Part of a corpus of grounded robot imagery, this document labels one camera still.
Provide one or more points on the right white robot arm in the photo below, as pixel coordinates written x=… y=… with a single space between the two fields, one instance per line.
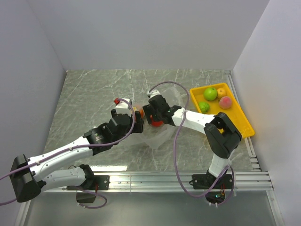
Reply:
x=221 y=133

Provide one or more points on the green apple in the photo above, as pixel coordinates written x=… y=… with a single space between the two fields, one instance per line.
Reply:
x=210 y=94

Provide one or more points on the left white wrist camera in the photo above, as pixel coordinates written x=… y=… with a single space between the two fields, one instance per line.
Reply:
x=122 y=107

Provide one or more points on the clear plastic bag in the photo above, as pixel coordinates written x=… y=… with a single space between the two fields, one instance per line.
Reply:
x=154 y=137

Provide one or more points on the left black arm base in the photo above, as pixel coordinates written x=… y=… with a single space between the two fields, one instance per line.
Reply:
x=89 y=193

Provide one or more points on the orange fruit in bag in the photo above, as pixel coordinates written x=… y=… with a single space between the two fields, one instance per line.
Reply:
x=139 y=109

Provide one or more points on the pink peach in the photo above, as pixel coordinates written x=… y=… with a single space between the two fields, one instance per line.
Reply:
x=225 y=102

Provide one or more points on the red fruit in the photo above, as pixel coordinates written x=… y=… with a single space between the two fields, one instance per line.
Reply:
x=156 y=123

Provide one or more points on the green fruit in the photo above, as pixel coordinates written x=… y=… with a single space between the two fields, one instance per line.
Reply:
x=204 y=107

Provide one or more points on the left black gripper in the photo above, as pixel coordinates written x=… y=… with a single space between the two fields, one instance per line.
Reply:
x=138 y=126

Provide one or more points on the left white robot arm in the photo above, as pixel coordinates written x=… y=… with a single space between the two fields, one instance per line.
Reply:
x=31 y=176

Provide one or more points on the yellow plastic tray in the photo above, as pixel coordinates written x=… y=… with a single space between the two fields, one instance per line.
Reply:
x=235 y=112

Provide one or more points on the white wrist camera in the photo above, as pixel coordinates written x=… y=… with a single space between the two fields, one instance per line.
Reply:
x=153 y=93
x=122 y=107

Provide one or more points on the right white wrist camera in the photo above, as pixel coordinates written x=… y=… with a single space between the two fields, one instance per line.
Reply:
x=153 y=93

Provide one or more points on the small orange fruit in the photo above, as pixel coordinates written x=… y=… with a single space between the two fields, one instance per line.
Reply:
x=221 y=92

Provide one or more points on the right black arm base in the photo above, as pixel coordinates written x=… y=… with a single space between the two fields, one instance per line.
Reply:
x=204 y=181

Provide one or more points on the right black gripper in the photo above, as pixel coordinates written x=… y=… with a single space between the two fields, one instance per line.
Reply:
x=148 y=110

